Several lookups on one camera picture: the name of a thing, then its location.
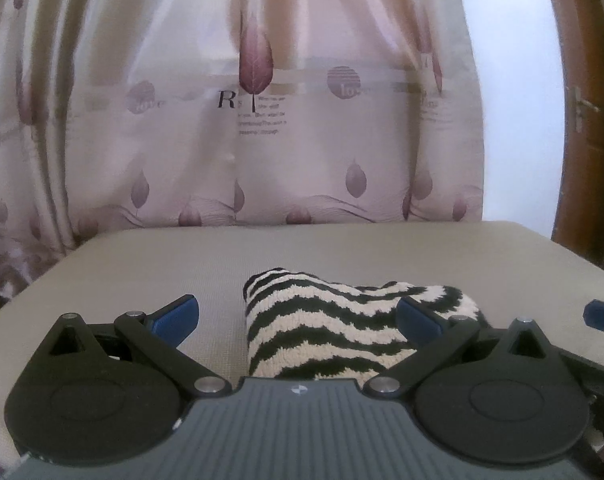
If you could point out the pink leaf print curtain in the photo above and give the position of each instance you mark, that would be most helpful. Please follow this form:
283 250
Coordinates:
182 135

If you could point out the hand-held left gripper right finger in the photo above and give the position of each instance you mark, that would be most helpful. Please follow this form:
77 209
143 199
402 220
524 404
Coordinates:
421 322

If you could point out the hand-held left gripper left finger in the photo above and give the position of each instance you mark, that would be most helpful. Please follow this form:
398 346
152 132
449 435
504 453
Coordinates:
174 320

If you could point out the brown wooden door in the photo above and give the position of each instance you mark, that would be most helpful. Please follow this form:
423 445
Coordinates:
592 185

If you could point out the black white striped knit sweater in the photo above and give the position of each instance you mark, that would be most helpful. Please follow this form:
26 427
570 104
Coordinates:
302 330

